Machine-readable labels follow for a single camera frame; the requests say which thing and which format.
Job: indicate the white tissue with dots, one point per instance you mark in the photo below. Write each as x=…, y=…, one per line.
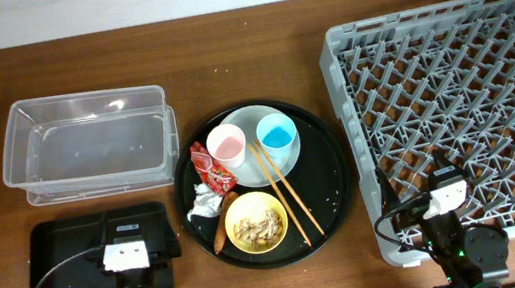
x=207, y=203

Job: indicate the orange carrot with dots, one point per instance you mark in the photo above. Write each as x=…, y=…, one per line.
x=221, y=234

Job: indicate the red snack wrapper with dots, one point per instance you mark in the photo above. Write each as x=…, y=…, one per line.
x=212, y=173

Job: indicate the pink cup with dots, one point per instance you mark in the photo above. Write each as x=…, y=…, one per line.
x=227, y=144

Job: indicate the yellow bowl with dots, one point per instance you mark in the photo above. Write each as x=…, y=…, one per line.
x=245, y=206

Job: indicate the peanut shells and rice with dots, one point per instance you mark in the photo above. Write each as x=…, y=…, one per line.
x=261, y=230

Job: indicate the wooden chopstick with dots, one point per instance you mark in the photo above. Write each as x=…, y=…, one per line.
x=280, y=196
x=289, y=186

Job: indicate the blue cup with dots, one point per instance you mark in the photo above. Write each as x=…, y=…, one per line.
x=276, y=132

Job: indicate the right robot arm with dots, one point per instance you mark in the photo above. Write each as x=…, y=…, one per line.
x=472, y=256

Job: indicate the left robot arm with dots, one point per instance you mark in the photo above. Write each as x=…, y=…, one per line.
x=152, y=276

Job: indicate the grey dishwasher rack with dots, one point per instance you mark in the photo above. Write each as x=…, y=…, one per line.
x=435, y=77

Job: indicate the black rectangular tray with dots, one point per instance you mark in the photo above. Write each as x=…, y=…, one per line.
x=55, y=241

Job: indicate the clear plastic bin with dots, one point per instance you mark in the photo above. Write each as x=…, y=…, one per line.
x=89, y=145

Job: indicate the round black serving tray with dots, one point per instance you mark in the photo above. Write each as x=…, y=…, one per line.
x=321, y=177

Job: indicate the grey round plate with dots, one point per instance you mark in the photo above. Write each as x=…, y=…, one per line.
x=249, y=174

